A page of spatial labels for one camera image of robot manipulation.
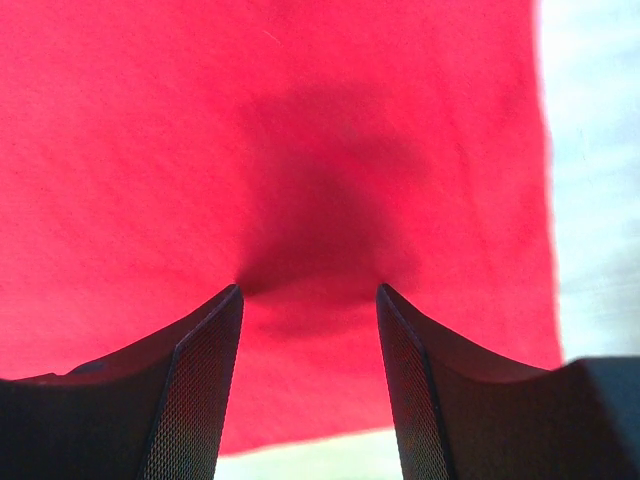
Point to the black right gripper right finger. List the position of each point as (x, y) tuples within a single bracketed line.
[(461, 411)]

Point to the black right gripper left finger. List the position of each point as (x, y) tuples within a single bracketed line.
[(152, 410)]

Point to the red t-shirt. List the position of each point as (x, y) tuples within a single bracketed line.
[(153, 152)]

